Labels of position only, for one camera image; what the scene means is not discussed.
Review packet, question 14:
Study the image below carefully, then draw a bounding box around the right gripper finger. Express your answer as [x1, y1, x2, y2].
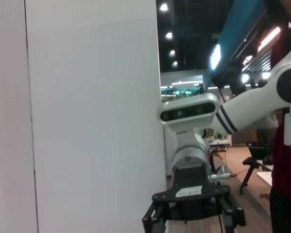
[217, 193, 247, 228]
[142, 201, 171, 233]

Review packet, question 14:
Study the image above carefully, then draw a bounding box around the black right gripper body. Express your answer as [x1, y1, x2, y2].
[152, 163, 231, 221]

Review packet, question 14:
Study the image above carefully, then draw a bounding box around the white desk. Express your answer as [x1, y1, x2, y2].
[256, 171, 274, 189]

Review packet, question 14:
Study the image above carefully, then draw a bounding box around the cluttered background desk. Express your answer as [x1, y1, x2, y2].
[207, 130, 232, 152]

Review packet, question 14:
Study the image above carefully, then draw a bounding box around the black office chair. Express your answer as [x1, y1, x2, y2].
[239, 140, 274, 195]

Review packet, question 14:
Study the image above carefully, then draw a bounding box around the person in dark red top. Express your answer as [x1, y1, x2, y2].
[264, 0, 291, 233]

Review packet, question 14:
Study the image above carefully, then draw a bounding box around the background person in light shirt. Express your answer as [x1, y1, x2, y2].
[256, 112, 279, 156]

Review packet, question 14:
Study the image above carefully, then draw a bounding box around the teal hanging banner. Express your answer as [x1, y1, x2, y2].
[203, 0, 267, 88]

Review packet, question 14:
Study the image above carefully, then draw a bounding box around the long ceiling light strip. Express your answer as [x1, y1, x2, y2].
[257, 26, 281, 52]

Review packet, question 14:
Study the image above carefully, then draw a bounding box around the right arm cable with connector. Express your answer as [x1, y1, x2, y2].
[207, 151, 236, 182]

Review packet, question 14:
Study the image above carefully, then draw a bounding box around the silver right wrist depth camera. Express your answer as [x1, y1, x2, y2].
[156, 93, 221, 126]

